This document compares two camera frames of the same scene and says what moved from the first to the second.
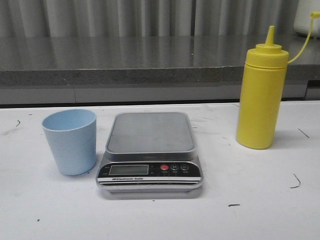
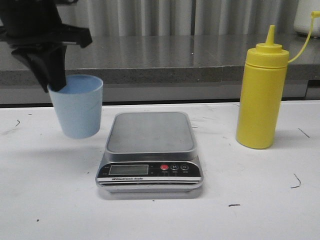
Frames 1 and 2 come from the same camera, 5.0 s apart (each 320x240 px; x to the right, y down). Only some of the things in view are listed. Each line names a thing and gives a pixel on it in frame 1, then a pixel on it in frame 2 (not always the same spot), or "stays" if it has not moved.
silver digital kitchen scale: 150,152 stays
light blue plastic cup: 72,135 to 78,105
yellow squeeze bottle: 261,91 stays
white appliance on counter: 302,19 stays
